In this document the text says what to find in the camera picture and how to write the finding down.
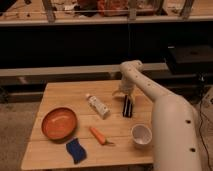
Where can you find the white tube bottle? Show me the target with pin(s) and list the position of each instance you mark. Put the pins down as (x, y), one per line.
(97, 105)

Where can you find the orange bowl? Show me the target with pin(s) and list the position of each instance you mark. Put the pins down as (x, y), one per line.
(59, 123)

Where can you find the black box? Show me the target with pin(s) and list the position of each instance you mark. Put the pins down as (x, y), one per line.
(190, 59)

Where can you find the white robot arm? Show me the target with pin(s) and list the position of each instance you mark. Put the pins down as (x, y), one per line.
(173, 118)

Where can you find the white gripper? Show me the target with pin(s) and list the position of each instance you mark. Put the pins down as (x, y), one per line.
(126, 87)

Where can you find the white cup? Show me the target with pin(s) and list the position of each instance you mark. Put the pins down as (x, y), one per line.
(141, 135)

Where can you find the blue wavy eraser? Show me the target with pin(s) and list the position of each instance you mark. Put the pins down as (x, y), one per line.
(75, 149)

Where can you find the orange toy carrot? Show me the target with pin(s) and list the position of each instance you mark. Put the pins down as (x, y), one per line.
(99, 136)

